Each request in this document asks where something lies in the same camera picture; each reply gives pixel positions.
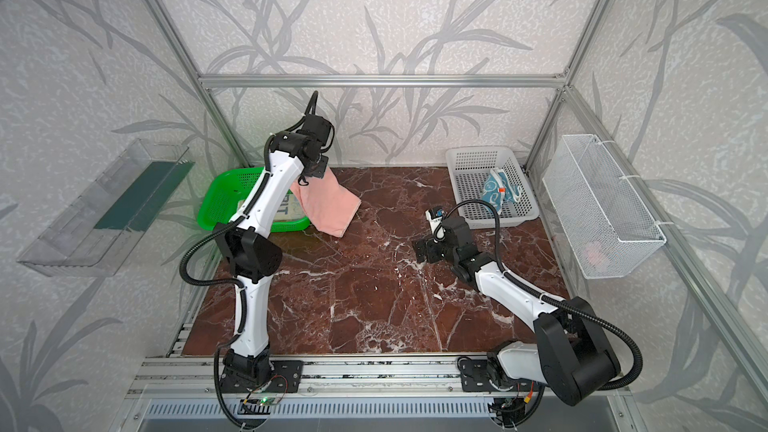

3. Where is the pink towel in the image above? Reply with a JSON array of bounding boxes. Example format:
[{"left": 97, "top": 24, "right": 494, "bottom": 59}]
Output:
[{"left": 290, "top": 169, "right": 361, "bottom": 238}]

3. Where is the cream lettered towel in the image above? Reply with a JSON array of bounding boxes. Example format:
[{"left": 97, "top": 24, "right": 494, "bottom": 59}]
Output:
[{"left": 275, "top": 191, "right": 306, "bottom": 222}]

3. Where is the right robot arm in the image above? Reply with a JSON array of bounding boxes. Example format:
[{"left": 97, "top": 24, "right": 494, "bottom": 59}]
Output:
[{"left": 413, "top": 208, "right": 621, "bottom": 406}]

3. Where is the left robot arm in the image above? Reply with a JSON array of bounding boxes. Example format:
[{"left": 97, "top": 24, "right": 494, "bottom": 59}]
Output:
[{"left": 215, "top": 114, "right": 335, "bottom": 383}]

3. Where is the teal patterned towel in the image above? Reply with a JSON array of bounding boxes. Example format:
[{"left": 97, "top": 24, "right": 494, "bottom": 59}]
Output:
[{"left": 480, "top": 168, "right": 522, "bottom": 215}]

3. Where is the green plastic basket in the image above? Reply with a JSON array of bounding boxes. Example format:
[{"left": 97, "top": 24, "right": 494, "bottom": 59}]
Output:
[{"left": 197, "top": 167, "right": 311, "bottom": 233}]

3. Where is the white plastic basket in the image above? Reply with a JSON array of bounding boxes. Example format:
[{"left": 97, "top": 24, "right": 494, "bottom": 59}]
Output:
[{"left": 446, "top": 146, "right": 540, "bottom": 228}]

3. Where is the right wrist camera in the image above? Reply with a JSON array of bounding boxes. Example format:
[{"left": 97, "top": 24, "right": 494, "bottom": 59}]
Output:
[{"left": 425, "top": 206, "right": 445, "bottom": 241}]

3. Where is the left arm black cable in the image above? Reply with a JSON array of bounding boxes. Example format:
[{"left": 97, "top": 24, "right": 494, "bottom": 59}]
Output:
[{"left": 178, "top": 91, "right": 319, "bottom": 337}]

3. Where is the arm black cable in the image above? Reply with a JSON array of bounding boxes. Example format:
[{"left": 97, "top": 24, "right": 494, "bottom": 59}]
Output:
[
  {"left": 437, "top": 199, "right": 644, "bottom": 391},
  {"left": 178, "top": 91, "right": 319, "bottom": 337}
]

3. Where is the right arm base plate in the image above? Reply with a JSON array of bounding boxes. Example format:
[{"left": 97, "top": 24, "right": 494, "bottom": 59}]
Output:
[{"left": 456, "top": 355, "right": 540, "bottom": 393}]

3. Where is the pink object in wire basket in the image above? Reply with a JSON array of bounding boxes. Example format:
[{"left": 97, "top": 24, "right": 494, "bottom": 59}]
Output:
[{"left": 585, "top": 242, "right": 610, "bottom": 273}]

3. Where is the aluminium front rail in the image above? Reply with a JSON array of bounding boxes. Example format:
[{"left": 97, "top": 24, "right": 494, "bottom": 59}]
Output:
[{"left": 124, "top": 353, "right": 631, "bottom": 400}]

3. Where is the white wire mesh basket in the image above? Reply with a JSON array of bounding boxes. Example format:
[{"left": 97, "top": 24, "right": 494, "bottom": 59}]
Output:
[{"left": 543, "top": 134, "right": 666, "bottom": 279}]

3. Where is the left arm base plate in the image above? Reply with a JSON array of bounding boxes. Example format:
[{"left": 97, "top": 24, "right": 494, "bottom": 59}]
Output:
[{"left": 219, "top": 360, "right": 304, "bottom": 394}]

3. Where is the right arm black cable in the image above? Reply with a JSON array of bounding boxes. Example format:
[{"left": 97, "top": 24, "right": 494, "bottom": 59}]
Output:
[{"left": 437, "top": 199, "right": 644, "bottom": 391}]

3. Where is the clear acrylic wall shelf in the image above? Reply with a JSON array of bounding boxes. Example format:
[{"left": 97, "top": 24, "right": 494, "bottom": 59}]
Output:
[{"left": 17, "top": 139, "right": 195, "bottom": 277}]

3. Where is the aluminium cage frame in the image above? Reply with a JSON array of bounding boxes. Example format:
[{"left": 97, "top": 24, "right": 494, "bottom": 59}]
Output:
[{"left": 141, "top": 0, "right": 767, "bottom": 400}]

